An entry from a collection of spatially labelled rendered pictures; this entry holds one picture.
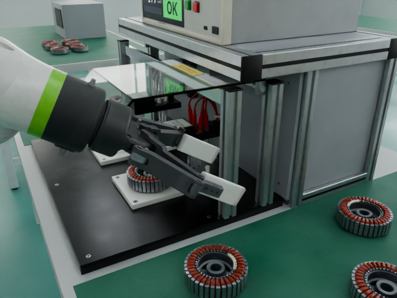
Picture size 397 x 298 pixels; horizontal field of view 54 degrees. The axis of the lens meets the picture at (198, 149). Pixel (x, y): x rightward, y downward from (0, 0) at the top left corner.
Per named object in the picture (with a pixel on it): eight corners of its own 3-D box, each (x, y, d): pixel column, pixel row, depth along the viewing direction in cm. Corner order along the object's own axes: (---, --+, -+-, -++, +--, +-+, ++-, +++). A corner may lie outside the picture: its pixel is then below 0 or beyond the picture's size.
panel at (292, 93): (285, 200, 89) (300, 71, 77) (166, 115, 142) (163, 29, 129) (289, 198, 90) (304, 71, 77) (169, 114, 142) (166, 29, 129)
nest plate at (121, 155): (101, 165, 105) (100, 161, 104) (87, 145, 117) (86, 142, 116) (152, 154, 111) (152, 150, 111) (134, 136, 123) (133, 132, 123)
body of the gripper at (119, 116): (86, 134, 57) (143, 155, 61) (84, 158, 50) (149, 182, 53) (107, 89, 55) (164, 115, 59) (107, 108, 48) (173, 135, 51)
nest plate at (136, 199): (132, 210, 86) (132, 205, 85) (111, 180, 98) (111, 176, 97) (192, 193, 92) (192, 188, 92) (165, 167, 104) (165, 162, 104)
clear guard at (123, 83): (101, 139, 62) (97, 104, 60) (68, 99, 81) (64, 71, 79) (264, 107, 76) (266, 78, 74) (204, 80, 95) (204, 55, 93)
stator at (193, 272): (191, 307, 63) (190, 290, 62) (179, 262, 73) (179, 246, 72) (255, 297, 66) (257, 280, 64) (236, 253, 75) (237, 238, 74)
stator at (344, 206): (400, 226, 83) (404, 212, 82) (369, 245, 78) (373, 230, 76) (355, 203, 92) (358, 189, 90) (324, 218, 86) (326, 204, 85)
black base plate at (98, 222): (81, 275, 70) (80, 265, 69) (31, 146, 121) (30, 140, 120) (282, 206, 91) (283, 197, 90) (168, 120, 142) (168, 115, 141)
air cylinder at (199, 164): (200, 181, 97) (200, 161, 95) (186, 169, 103) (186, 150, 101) (217, 176, 99) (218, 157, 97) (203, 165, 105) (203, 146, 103)
